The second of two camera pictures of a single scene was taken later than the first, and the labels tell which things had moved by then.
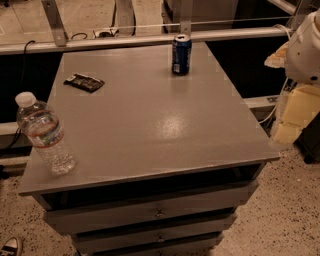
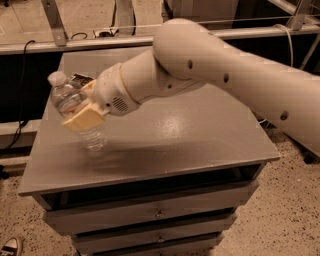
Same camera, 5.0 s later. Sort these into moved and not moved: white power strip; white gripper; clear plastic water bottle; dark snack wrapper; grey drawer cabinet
Moved: clear plastic water bottle; white gripper
Not moved: dark snack wrapper; white power strip; grey drawer cabinet
